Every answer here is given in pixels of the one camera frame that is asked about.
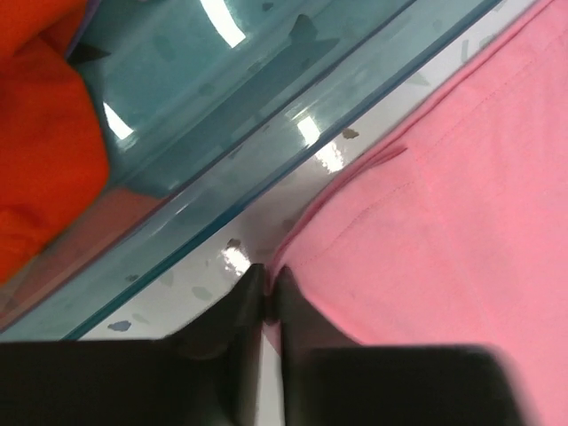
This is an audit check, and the teal plastic basket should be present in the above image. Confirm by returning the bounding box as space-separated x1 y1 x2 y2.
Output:
1 1 528 342

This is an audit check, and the pink t-shirt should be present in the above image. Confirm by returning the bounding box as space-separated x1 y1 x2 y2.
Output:
271 1 567 425

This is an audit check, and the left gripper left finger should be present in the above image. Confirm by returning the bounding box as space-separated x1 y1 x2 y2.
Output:
168 264 266 425

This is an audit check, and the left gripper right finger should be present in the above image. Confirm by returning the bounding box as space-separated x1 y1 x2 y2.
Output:
272 266 358 425

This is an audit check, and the orange t-shirt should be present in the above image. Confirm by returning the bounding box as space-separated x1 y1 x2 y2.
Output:
1 1 109 281

